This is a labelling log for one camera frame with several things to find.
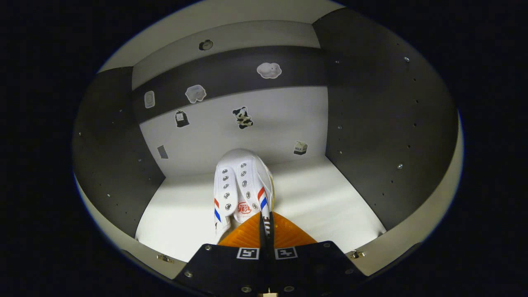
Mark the white striped shoe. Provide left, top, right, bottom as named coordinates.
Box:
left=213, top=148, right=276, bottom=244

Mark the white cabinet shelf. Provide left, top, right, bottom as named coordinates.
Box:
left=99, top=0, right=345, bottom=74

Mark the white shoe cabinet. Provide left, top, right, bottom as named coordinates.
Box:
left=72, top=0, right=464, bottom=289

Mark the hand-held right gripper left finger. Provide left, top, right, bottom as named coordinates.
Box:
left=173, top=212, right=268, bottom=297

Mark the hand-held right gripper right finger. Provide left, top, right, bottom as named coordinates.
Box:
left=266, top=212, right=368, bottom=297

